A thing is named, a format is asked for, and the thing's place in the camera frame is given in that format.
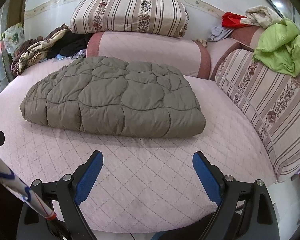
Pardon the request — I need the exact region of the brown beige patterned blanket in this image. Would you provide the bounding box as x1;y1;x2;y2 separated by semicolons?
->
11;24;70;76

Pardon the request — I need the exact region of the pink rolled quilt right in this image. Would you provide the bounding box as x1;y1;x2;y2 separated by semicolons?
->
207;26;264;80

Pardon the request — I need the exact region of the striped floral folded quilt back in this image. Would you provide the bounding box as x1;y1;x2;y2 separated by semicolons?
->
70;0;189;38

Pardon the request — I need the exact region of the striped floral folded quilt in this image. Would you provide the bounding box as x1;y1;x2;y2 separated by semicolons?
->
70;0;189;38
215;49;300;182

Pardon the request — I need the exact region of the black clothes pile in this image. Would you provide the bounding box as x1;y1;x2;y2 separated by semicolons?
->
46;31;93;59

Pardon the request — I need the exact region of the olive green hooded puffer jacket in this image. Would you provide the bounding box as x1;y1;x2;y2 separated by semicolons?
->
20;56;206;138

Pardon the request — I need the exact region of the lime green blanket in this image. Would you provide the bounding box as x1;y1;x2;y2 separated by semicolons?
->
253;18;300;77

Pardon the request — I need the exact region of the pink rolled quilt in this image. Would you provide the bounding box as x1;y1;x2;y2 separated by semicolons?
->
207;26;264;80
87;31;211;79

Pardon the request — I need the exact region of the floral printed bag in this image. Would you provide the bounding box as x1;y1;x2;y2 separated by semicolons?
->
2;22;25;60

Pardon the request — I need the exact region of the striped floral folded quilt right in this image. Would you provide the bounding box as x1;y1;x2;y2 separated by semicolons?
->
215;49;300;182

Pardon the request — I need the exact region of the red cloth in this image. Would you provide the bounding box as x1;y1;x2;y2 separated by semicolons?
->
222;12;250;29

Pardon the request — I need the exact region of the cream crumpled cloth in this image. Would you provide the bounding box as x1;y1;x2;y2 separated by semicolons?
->
240;5;282;29

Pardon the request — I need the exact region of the grey-blue garment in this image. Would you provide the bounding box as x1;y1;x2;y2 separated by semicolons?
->
207;24;234;42

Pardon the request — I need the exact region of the pink rolled quilt back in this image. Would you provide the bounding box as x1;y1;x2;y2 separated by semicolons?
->
87;31;211;79

